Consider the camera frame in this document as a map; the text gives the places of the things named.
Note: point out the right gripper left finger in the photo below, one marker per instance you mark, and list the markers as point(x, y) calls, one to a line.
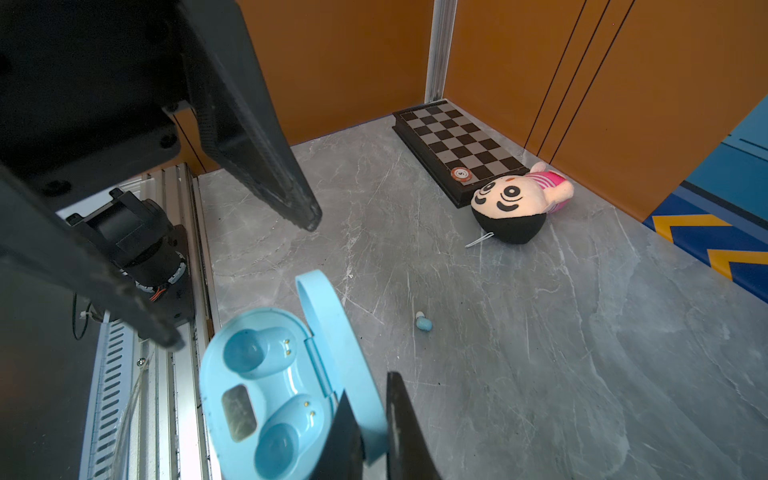
point(342, 455)

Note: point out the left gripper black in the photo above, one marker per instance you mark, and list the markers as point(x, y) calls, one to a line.
point(87, 93)

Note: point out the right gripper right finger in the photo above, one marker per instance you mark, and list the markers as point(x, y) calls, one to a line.
point(408, 456)

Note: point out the blue earbud case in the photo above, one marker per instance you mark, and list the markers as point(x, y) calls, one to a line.
point(271, 384)

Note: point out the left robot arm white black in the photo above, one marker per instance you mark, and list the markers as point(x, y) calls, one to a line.
point(132, 234)

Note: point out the blue earbud centre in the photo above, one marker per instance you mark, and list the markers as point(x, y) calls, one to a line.
point(422, 322)

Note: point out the white vent grille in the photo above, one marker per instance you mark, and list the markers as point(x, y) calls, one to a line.
point(111, 385)

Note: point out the plush doll pink shirt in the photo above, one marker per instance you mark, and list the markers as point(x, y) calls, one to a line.
point(514, 208)

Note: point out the red poker chip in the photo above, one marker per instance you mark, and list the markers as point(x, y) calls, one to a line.
point(461, 174)

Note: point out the black white chessboard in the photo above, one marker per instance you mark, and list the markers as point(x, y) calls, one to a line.
point(442, 138)

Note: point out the aluminium front rail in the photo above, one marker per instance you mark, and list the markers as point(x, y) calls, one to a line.
point(162, 433)

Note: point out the left corner aluminium post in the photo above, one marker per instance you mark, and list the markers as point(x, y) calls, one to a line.
point(442, 28)

